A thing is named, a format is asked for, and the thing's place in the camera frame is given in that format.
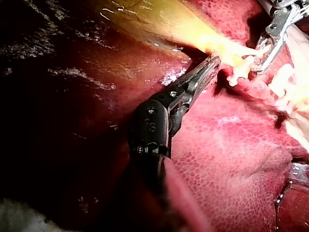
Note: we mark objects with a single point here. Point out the right arm instrument jaw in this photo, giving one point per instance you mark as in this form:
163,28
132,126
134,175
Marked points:
272,54
260,41

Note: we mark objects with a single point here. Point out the right arm instrument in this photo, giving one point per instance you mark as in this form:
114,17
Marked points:
282,19

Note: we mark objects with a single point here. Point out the left arm instrument jaw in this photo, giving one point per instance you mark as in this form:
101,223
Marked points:
205,81
201,67

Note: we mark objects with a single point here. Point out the left arm instrument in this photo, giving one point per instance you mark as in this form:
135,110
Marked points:
154,120

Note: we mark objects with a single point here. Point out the white clip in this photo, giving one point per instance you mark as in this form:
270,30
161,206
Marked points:
287,105
240,73
281,81
252,58

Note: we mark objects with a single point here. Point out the gallbladder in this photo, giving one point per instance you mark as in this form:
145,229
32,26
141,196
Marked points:
169,21

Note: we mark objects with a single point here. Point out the dark left arm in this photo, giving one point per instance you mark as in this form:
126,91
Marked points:
149,193

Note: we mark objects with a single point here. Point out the pale fatty tissue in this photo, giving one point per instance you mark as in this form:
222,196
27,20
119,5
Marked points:
299,50

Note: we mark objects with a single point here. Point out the dark red liver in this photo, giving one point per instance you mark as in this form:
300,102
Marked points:
229,149

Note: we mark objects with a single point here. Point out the white cloth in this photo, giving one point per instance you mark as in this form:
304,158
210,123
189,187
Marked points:
17,217

